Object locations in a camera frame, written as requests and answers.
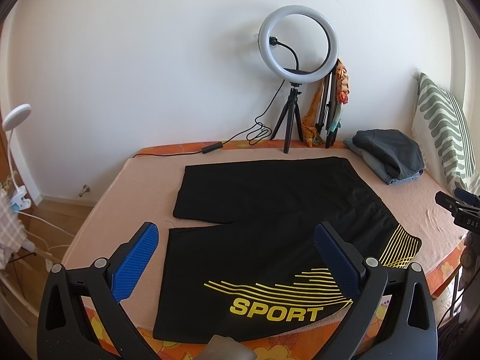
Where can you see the folded dark grey garment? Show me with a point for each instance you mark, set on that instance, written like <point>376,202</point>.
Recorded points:
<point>393,156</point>

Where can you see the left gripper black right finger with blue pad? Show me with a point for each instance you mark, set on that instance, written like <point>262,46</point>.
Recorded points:
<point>408,330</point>

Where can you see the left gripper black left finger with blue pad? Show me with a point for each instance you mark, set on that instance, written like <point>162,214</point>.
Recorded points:
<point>64,330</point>

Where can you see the black sport pants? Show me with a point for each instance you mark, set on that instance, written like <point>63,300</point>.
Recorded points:
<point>249,268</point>

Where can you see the folded black tripod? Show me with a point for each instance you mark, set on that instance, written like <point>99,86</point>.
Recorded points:
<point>327,108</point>

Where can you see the white ring light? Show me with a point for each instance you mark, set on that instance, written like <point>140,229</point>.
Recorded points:
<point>298,44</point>

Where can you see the black tripod stand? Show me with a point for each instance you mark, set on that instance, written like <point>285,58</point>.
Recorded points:
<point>291,113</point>

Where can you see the white clip desk lamp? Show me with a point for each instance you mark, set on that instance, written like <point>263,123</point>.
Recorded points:
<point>12,120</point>

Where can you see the orange floral fabric bundle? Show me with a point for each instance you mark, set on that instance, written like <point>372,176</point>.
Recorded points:
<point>311,137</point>

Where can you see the orange floral bed sheet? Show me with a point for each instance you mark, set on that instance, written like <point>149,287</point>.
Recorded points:
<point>232,145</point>

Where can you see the green white patterned pillow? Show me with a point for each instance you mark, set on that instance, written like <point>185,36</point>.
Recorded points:
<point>440,129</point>

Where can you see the metal door stopper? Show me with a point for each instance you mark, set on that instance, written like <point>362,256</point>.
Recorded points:
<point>85,190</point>

